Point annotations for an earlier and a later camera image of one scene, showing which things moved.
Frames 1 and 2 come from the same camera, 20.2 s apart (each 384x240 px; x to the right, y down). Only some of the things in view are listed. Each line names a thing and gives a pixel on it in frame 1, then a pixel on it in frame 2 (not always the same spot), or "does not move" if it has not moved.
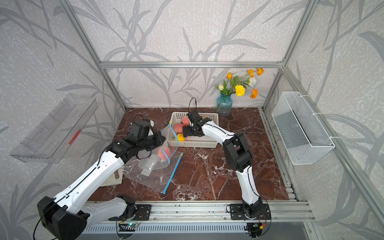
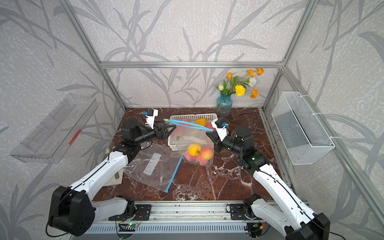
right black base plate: x=237 y=212 does not move
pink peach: x=161 y=154 → x=188 y=157
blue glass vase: x=224 y=105 does not move
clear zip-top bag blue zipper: x=157 y=171 → x=196 y=143
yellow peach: x=180 y=138 → x=194 y=150
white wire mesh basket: x=304 y=138 does not move
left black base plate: x=142 y=212 does not move
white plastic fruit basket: x=197 y=142 does not move
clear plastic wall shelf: x=51 y=140 does not move
